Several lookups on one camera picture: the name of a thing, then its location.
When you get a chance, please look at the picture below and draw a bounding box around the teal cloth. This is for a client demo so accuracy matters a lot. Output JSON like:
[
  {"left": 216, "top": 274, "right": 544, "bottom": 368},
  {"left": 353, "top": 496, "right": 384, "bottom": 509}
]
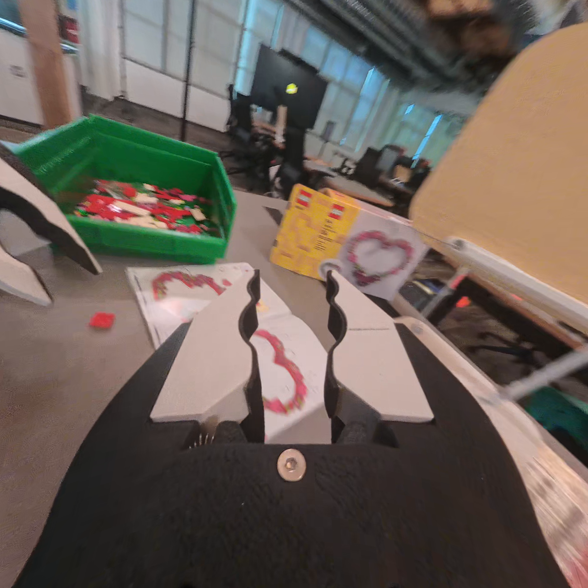
[{"left": 523, "top": 385, "right": 588, "bottom": 453}]

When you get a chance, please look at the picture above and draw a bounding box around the lego instruction booklet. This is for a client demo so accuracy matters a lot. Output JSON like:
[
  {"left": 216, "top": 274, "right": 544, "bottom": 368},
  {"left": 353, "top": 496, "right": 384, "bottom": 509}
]
[{"left": 126, "top": 262, "right": 332, "bottom": 444}]

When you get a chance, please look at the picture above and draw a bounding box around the black stand pole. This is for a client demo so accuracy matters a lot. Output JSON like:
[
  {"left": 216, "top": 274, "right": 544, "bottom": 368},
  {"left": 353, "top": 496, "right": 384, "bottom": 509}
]
[{"left": 179, "top": 0, "right": 199, "bottom": 143}]

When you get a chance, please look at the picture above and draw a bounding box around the black office chair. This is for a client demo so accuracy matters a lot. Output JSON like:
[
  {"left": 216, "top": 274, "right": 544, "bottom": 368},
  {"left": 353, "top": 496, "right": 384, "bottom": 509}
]
[{"left": 355, "top": 146, "right": 401, "bottom": 190}]

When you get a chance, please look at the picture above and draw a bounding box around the yellow lego box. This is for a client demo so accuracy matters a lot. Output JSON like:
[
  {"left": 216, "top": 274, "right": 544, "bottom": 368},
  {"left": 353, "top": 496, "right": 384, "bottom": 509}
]
[{"left": 269, "top": 183, "right": 431, "bottom": 302}]

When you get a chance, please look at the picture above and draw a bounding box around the wooden post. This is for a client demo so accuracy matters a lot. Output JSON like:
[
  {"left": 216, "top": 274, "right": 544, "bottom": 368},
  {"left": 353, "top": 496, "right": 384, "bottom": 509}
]
[{"left": 17, "top": 0, "right": 84, "bottom": 130}]

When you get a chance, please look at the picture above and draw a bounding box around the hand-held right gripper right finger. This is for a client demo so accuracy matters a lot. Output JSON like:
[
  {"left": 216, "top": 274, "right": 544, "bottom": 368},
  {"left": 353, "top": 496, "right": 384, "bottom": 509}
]
[{"left": 323, "top": 270, "right": 435, "bottom": 447}]

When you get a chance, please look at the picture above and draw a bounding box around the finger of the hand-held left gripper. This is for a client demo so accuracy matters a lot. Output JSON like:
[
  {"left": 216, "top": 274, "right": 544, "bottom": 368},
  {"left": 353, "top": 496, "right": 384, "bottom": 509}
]
[
  {"left": 0, "top": 142, "right": 103, "bottom": 276},
  {"left": 0, "top": 243, "right": 54, "bottom": 307}
]

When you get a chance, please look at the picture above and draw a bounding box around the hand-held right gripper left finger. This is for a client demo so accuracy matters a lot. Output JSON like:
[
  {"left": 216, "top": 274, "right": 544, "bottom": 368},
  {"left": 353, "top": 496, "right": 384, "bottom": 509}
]
[{"left": 150, "top": 269, "right": 266, "bottom": 444}]

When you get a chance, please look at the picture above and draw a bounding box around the pile of lego pieces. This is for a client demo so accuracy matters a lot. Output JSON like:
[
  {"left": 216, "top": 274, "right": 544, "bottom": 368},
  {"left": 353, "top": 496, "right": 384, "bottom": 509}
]
[{"left": 73, "top": 179, "right": 222, "bottom": 238}]

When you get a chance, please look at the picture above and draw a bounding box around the black television screen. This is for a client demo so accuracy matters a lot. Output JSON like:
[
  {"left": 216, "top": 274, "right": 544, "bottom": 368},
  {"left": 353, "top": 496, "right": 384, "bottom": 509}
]
[{"left": 250, "top": 43, "right": 330, "bottom": 130}]

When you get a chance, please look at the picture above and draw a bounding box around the green plastic bin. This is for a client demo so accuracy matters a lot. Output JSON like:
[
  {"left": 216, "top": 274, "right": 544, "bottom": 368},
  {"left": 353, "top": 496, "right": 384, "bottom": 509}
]
[{"left": 13, "top": 114, "right": 238, "bottom": 266}]

